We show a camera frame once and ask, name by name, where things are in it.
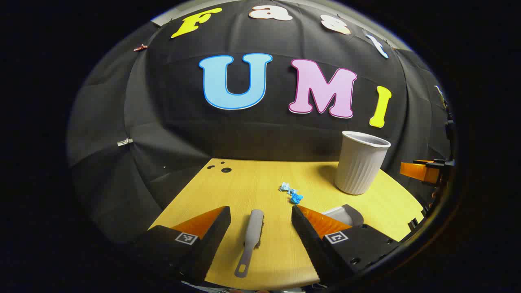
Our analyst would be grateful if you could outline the grey dustpan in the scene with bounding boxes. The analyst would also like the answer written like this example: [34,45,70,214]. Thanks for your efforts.
[322,204,365,227]

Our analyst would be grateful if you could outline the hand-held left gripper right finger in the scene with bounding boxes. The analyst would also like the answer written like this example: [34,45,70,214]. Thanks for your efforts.
[291,205,403,285]

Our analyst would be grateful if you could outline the grey ribbed garbage bin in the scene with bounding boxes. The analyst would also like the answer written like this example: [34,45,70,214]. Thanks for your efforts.
[335,131,391,195]

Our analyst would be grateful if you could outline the yellow wooden desktop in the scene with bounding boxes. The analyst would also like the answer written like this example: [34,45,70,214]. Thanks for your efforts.
[149,158,425,290]

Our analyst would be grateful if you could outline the small grey broom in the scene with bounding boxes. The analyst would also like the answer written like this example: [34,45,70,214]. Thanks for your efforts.
[234,209,264,278]

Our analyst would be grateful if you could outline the black backdrop cloth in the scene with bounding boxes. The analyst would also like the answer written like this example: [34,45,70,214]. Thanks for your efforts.
[67,0,454,245]

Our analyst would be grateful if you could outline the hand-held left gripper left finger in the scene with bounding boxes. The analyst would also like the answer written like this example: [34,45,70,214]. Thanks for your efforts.
[129,206,231,286]

